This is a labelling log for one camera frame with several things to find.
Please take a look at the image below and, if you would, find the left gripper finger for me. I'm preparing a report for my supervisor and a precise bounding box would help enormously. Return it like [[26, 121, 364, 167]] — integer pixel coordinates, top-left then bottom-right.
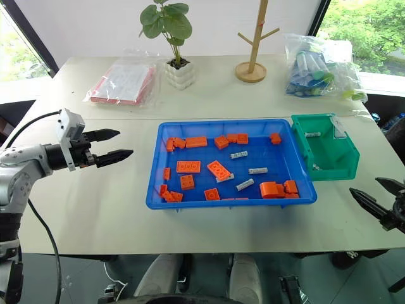
[[85, 129, 122, 143], [94, 149, 135, 169]]

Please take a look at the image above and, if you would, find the wooden branch stand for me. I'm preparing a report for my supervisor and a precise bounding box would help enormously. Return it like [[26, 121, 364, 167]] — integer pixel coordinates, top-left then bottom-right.
[[235, 0, 281, 84]]

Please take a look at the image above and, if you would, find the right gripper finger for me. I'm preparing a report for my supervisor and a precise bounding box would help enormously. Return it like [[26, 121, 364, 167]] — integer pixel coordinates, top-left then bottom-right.
[[375, 177, 405, 200], [349, 187, 394, 222]]

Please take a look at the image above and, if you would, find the thin white cable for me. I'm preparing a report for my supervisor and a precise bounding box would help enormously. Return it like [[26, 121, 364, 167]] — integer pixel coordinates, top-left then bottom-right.
[[103, 262, 128, 288]]

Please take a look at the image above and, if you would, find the long orange block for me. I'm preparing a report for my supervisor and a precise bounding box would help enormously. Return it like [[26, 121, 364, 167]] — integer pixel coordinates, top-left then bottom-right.
[[206, 160, 232, 182], [185, 136, 208, 149], [175, 160, 202, 174]]

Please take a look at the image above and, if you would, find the dark furniture with bottles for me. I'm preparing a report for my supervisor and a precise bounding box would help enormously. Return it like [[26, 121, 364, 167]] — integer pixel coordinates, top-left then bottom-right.
[[363, 92, 405, 165]]

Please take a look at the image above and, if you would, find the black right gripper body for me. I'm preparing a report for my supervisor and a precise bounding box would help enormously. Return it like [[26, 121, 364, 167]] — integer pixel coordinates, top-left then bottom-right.
[[380, 195, 405, 232]]

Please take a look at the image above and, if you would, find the orange plastic part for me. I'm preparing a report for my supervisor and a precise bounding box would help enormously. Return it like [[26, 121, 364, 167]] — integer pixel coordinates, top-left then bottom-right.
[[259, 181, 286, 200]]

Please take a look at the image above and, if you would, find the clear label card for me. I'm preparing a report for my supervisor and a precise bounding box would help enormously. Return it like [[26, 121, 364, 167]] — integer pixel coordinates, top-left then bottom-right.
[[328, 115, 346, 139]]

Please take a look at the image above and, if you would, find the grey rounded robot leg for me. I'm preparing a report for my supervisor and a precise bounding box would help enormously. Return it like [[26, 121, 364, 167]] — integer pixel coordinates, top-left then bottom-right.
[[227, 253, 266, 304], [132, 253, 188, 304]]

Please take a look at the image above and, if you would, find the plastic bag of red cards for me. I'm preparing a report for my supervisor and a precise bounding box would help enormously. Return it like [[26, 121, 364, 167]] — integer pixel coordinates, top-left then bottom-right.
[[82, 48, 158, 108]]

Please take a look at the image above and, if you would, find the blue plastic tray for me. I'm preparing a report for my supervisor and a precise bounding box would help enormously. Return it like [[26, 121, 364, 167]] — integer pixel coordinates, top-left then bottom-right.
[[145, 118, 318, 211]]

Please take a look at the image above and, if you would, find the plastic bag of blue items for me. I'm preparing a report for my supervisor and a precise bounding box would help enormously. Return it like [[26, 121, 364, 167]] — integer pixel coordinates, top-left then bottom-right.
[[283, 32, 368, 103]]

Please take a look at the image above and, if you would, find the white ceramic plant pot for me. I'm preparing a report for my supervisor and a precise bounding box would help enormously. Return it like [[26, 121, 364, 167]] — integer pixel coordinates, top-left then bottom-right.
[[163, 58, 195, 91]]

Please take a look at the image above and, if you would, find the green leafy plant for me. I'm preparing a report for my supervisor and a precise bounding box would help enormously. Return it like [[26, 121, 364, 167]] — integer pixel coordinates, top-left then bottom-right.
[[139, 0, 193, 66]]

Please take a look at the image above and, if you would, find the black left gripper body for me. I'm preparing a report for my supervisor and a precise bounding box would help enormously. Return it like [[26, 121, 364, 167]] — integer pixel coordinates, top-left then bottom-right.
[[70, 132, 98, 169]]

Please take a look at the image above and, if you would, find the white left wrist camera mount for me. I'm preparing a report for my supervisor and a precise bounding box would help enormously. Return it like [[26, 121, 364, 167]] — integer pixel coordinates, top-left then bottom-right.
[[53, 108, 86, 172]]

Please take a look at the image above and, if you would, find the black bracket under table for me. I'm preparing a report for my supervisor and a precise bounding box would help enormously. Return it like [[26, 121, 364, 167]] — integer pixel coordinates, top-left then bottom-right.
[[278, 274, 310, 304]]

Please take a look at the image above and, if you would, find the black window frame bar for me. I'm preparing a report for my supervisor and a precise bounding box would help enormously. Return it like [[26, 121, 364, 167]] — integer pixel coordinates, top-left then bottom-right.
[[308, 0, 332, 37], [0, 0, 59, 79]]

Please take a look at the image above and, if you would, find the green plastic bin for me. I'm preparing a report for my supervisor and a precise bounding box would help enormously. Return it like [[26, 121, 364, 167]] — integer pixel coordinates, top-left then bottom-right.
[[290, 112, 361, 182]]

